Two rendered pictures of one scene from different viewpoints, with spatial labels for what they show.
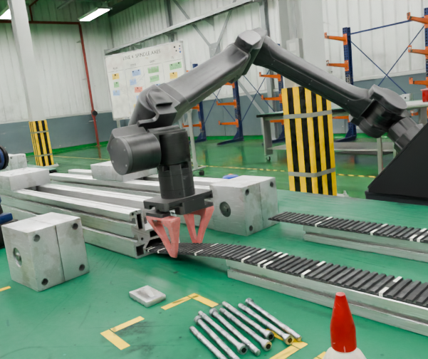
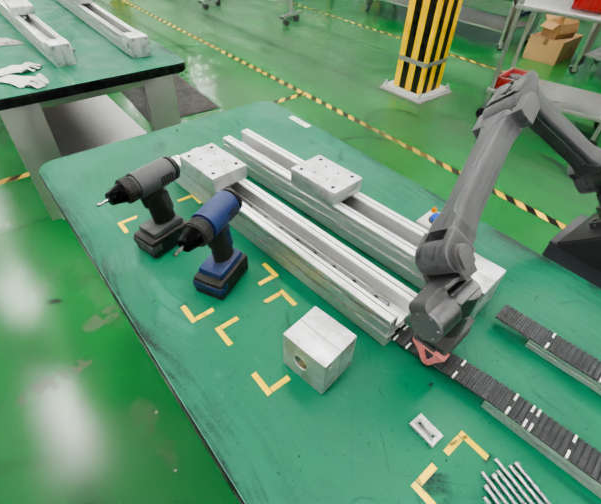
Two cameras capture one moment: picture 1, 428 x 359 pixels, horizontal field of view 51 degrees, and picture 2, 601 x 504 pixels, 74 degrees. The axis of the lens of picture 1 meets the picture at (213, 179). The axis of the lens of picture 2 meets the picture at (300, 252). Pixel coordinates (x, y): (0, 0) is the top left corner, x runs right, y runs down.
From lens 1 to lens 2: 0.64 m
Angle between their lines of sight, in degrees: 34
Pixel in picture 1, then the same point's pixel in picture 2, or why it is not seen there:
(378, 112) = not seen: outside the picture
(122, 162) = (428, 333)
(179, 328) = (471, 490)
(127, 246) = (377, 334)
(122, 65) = not seen: outside the picture
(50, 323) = (360, 458)
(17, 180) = (219, 181)
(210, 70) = (491, 172)
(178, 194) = (453, 336)
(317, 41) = not seen: outside the picture
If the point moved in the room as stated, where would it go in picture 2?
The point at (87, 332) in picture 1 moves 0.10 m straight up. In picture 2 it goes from (399, 481) to (413, 458)
